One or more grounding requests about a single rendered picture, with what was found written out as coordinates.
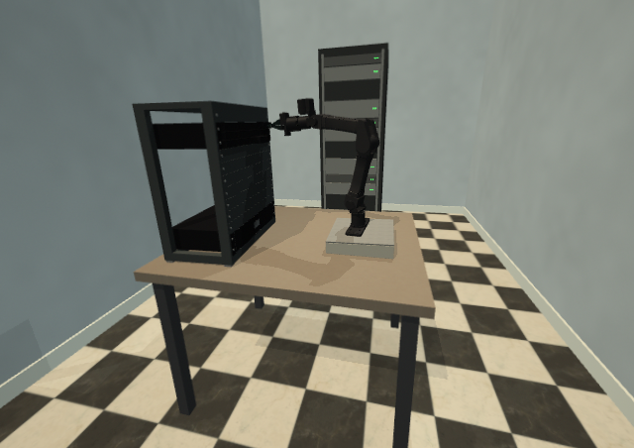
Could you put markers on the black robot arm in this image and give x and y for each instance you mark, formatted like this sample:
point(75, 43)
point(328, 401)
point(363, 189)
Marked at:
point(366, 141)

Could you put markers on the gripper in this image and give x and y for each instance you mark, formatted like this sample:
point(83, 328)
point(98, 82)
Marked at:
point(286, 124)

